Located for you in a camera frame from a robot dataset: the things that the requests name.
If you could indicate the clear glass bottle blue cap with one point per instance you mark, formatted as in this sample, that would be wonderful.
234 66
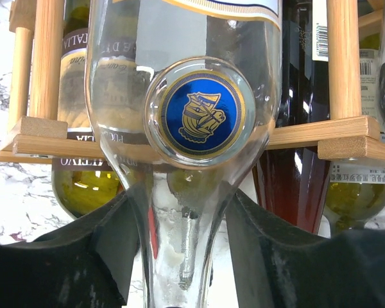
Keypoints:
182 97

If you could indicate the wooden wine rack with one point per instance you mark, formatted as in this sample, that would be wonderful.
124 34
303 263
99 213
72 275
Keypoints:
35 135

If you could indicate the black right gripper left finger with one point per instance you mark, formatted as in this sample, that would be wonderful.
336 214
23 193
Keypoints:
87 263

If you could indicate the green bottle Italia label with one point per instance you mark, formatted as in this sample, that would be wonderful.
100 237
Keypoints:
80 185

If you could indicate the green bottle white label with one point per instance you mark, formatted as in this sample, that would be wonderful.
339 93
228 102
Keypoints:
357 193

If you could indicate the dark red wine bottle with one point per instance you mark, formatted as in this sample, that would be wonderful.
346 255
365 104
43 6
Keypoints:
293 182

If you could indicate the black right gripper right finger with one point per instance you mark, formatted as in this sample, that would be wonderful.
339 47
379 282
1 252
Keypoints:
278 265

